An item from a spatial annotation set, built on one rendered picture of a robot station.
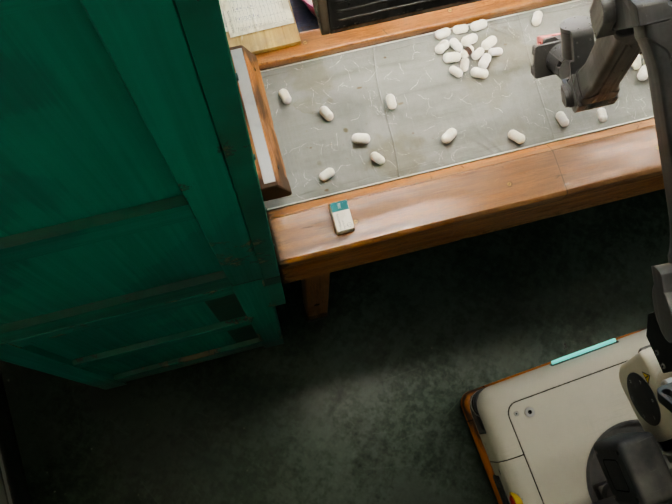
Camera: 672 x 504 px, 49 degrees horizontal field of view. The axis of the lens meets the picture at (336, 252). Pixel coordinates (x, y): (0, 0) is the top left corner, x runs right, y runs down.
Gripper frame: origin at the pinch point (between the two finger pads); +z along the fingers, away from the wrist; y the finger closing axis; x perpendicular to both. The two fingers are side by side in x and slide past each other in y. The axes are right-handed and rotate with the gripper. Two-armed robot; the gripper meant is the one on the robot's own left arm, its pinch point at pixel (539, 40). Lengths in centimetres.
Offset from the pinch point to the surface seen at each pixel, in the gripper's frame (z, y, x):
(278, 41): 14, 50, -6
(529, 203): -19.6, 10.6, 24.0
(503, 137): -6.5, 10.6, 15.8
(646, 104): -6.4, -20.7, 16.4
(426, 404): 4, 31, 102
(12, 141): -70, 81, -35
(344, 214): -17, 47, 18
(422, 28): 12.9, 20.2, -2.8
